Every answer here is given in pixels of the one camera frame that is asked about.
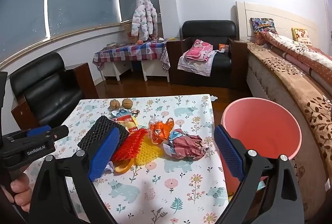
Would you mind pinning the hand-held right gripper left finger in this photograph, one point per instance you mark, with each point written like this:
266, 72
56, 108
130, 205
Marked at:
103, 154

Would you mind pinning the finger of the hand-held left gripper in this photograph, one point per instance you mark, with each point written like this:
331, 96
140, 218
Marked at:
39, 131
61, 132

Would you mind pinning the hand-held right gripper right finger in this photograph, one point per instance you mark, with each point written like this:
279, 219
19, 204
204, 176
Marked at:
229, 155

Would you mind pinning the orange peel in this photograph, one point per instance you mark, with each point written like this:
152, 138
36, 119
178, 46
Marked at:
124, 169

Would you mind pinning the black foam net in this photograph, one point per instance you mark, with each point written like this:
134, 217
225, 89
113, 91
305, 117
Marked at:
98, 128

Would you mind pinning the red foam net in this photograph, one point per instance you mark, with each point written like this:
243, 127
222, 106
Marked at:
129, 143

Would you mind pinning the red yellow snack packet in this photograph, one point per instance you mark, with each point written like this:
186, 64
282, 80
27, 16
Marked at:
128, 123

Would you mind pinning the red blue paper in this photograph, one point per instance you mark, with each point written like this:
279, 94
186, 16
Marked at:
186, 146

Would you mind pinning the pink plastic bucket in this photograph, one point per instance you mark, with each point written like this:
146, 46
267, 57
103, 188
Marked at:
259, 123

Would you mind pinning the blue white printed paper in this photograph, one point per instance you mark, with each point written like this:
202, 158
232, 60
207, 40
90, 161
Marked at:
120, 111

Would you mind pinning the yellow foam net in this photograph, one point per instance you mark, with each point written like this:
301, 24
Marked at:
150, 154

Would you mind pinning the orange plastic wrapper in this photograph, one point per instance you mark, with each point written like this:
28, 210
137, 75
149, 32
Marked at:
159, 132

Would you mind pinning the person's left hand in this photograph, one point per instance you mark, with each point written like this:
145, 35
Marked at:
20, 185

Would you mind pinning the purple wrapper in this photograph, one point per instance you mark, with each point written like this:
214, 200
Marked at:
109, 167

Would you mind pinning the black leather armchair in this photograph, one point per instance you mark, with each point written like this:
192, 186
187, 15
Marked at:
207, 29
49, 84

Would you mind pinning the brown walnut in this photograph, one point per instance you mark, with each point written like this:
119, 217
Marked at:
127, 103
114, 104

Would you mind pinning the floral bear tablecloth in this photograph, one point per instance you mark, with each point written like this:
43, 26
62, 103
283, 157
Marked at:
168, 187

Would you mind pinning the white pink cloth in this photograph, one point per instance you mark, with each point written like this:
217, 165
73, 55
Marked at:
194, 67

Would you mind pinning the brown leaf blanket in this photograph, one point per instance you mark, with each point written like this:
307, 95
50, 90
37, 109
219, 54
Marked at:
290, 76

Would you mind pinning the plaid tablecloth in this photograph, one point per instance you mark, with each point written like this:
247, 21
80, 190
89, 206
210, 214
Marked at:
129, 51

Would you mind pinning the small orange box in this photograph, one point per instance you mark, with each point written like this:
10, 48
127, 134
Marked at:
223, 47

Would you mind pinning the pink folded blanket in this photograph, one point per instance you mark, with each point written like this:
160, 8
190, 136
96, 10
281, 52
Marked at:
198, 49

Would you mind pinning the beige basket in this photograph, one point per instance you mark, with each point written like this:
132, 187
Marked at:
128, 31

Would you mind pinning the floral quilt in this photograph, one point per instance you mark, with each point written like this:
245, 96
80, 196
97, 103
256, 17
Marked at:
306, 58

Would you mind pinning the large curved window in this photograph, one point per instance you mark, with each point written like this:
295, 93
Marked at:
77, 1

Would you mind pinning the colourful printed pillow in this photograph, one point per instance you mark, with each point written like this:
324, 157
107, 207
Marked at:
263, 25

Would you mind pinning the yellow flower pillow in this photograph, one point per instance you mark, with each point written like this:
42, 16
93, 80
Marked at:
300, 36

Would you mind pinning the white heart puffy jacket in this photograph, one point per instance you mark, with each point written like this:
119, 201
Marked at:
142, 16

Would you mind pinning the cream wooden bed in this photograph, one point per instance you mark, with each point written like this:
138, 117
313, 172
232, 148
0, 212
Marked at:
272, 13

